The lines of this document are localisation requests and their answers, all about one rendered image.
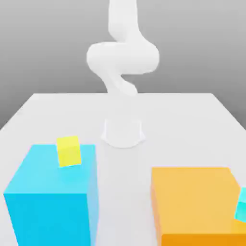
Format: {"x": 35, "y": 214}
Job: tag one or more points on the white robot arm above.
{"x": 123, "y": 57}

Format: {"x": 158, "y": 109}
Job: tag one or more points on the small yellow cube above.
{"x": 68, "y": 153}

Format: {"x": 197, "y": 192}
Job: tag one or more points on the small cyan cube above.
{"x": 241, "y": 206}

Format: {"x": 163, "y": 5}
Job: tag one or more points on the large orange box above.
{"x": 194, "y": 201}

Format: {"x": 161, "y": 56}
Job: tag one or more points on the large blue box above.
{"x": 50, "y": 207}

